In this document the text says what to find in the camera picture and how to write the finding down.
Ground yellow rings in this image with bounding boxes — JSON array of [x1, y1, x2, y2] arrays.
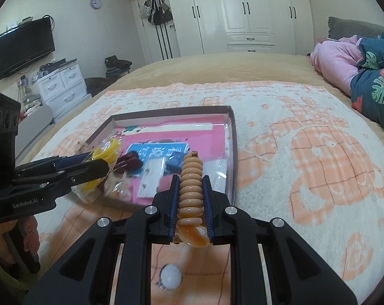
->
[[71, 138, 123, 205]]

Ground dark red hair clip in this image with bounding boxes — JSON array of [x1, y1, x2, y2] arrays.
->
[[113, 151, 143, 175]]

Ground peach spiral hair clip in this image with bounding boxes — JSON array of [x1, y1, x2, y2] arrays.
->
[[175, 151, 209, 248]]

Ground clear plastic packet white item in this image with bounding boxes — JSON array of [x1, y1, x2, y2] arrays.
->
[[203, 159, 227, 193]]

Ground pearl ball hair tie bag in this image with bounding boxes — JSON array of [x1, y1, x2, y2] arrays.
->
[[104, 172, 134, 202]]

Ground person's left hand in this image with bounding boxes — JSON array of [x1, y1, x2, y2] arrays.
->
[[0, 215, 40, 265]]

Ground pink-lined shallow cardboard box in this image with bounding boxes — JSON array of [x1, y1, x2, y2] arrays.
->
[[73, 106, 237, 207]]

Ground grey white bench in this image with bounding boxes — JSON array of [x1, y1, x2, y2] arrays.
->
[[15, 105, 54, 163]]

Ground blue small box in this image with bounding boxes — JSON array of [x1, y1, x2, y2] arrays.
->
[[166, 151, 185, 174]]

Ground white drawer cabinet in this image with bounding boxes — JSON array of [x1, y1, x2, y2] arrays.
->
[[33, 63, 91, 123]]

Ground pile of dark clothes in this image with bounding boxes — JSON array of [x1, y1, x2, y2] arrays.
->
[[105, 55, 133, 78]]

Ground white door with hanging bags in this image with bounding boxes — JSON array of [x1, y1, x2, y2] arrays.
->
[[131, 0, 181, 64]]

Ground white glossy wardrobe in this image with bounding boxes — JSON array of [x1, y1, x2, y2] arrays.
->
[[169, 0, 314, 56]]

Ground blue floral quilt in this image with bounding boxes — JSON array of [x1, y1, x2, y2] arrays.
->
[[351, 32, 384, 129]]

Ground tan bed cover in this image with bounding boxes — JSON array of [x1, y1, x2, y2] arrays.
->
[[17, 52, 384, 153]]

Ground pink quilt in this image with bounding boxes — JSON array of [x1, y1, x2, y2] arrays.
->
[[311, 35, 363, 96]]

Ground grey pillow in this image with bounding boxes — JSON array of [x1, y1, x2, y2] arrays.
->
[[328, 17, 384, 39]]

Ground wall-mounted black television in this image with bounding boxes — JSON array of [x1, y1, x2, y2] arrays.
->
[[0, 17, 55, 80]]

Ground round wall clock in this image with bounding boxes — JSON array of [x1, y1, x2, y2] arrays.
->
[[90, 0, 102, 10]]

